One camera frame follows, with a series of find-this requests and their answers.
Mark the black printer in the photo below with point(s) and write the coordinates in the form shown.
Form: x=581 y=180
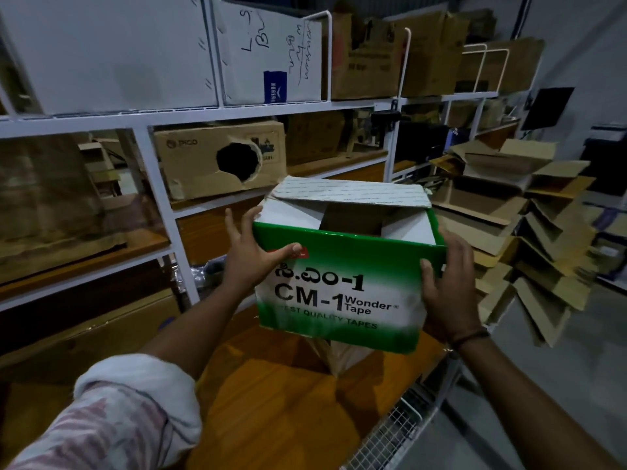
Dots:
x=421 y=141

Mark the clear plastic sheet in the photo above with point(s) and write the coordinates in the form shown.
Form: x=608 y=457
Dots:
x=44 y=185

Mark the wide brown cardboard box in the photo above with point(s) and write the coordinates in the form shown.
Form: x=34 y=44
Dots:
x=519 y=63

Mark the striped white shirt sleeve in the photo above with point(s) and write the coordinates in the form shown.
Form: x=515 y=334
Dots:
x=112 y=416

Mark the green white tape box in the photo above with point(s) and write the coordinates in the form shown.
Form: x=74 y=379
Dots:
x=343 y=288

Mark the person's left hand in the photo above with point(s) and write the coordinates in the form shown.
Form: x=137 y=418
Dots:
x=250 y=259

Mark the large white box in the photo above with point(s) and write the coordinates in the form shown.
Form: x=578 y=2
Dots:
x=108 y=48

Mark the person's right forearm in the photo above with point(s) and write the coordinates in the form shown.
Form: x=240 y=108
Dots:
x=529 y=411

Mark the black machine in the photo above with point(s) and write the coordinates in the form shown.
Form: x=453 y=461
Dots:
x=605 y=161

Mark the cardboard box with round hole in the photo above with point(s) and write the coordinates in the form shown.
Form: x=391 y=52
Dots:
x=191 y=161

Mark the plain brown cardboard box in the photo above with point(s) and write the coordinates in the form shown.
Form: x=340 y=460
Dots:
x=316 y=137

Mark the pile of flattened cardboard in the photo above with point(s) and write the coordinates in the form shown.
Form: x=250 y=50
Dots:
x=529 y=230

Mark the black monitor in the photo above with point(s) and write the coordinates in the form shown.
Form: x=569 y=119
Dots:
x=546 y=108

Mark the white metal shelf rack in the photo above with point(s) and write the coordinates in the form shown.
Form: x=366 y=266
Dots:
x=157 y=190

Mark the torn brown cardboard box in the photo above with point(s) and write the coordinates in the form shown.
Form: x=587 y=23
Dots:
x=367 y=68

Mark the crumpled clear plastic wrap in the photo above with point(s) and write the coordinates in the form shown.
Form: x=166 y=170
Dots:
x=208 y=274

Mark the tall brown cardboard box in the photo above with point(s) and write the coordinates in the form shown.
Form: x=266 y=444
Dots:
x=436 y=53

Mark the person's right hand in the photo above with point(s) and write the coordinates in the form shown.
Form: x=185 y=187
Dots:
x=450 y=298

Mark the white box with blue label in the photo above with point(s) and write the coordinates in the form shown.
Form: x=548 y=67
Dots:
x=264 y=48

